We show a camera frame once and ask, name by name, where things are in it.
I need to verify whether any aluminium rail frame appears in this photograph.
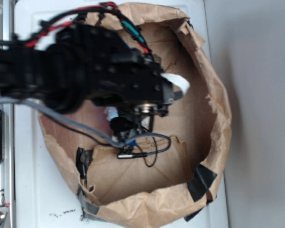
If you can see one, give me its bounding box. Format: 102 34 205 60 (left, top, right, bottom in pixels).
0 0 16 228

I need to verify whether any brown paper bag tray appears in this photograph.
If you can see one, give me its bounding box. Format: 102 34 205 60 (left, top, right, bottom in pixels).
39 2 232 228

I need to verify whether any white flat ribbon cable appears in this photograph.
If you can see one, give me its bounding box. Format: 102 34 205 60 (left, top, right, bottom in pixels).
161 73 190 95

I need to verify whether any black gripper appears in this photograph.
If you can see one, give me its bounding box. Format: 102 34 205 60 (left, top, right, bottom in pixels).
109 53 182 143

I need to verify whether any grey braided cable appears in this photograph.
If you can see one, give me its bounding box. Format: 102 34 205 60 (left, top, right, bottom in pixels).
0 97 171 159

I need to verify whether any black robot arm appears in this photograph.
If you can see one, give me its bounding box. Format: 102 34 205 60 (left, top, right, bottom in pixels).
0 24 185 147

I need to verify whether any red black wire bundle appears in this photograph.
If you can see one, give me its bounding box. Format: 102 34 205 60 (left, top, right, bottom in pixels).
13 1 152 54

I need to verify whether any white paper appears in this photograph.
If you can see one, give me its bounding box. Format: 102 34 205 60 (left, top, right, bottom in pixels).
104 107 119 121

